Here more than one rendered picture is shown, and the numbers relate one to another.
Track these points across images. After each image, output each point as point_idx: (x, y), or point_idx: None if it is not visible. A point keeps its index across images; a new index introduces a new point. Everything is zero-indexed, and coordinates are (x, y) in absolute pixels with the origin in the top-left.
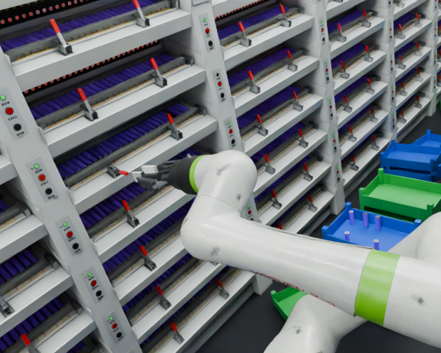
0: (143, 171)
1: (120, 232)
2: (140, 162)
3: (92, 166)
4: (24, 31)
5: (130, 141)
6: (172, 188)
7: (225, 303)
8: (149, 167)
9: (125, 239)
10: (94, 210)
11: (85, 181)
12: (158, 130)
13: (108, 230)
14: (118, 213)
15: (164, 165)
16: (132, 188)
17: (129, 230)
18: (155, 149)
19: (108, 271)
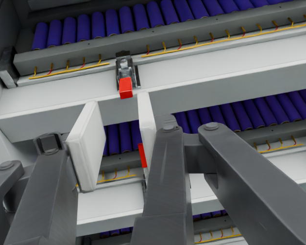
0: (54, 136)
1: (116, 199)
2: (205, 74)
3: (90, 43)
4: None
5: (215, 14)
6: (274, 155)
7: None
8: (138, 113)
9: (118, 219)
10: (108, 131)
11: (56, 73)
12: (300, 7)
13: (104, 182)
14: (134, 160)
15: (173, 158)
16: (194, 118)
17: (134, 207)
18: (266, 53)
19: (100, 234)
